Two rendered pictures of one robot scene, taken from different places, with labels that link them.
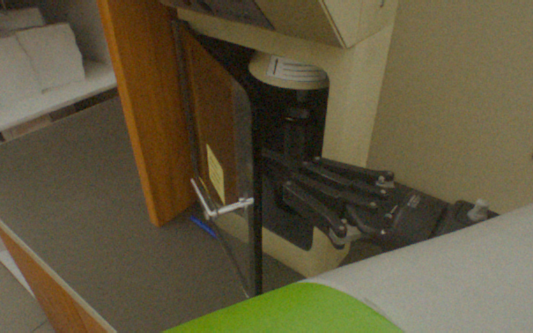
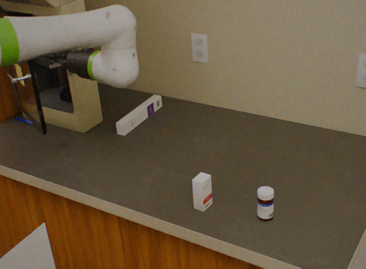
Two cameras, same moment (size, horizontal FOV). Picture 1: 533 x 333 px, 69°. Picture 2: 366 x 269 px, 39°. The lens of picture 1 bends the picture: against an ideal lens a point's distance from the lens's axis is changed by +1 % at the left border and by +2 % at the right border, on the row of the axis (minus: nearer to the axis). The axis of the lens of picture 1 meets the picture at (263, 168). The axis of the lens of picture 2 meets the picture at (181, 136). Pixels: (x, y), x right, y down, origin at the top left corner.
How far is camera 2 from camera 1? 1.32 m
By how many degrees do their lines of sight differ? 9
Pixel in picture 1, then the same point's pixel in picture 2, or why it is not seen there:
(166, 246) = (1, 129)
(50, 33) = not seen: outside the picture
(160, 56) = not seen: outside the picture
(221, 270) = (31, 134)
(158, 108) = not seen: outside the picture
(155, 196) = not seen: outside the picture
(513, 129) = (181, 47)
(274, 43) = (35, 9)
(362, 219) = (59, 60)
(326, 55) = (53, 11)
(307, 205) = (43, 59)
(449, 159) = (163, 71)
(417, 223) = (72, 55)
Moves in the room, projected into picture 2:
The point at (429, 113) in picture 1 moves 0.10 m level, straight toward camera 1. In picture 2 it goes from (147, 46) to (137, 54)
